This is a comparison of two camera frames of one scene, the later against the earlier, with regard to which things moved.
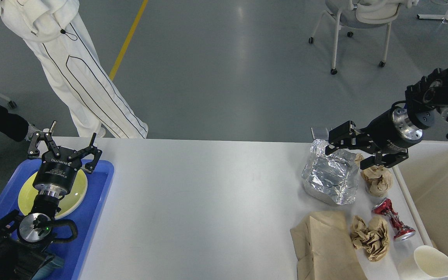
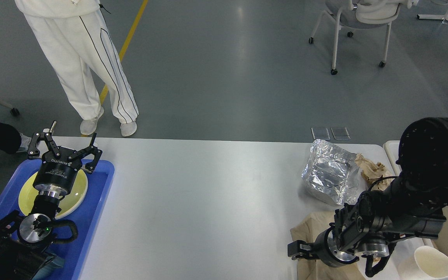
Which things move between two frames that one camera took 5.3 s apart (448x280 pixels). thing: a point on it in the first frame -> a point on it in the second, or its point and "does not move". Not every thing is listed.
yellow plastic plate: [28, 195] does not move
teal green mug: [46, 271] does not move
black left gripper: [58, 175] does not move
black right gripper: [392, 130] -> [326, 247]
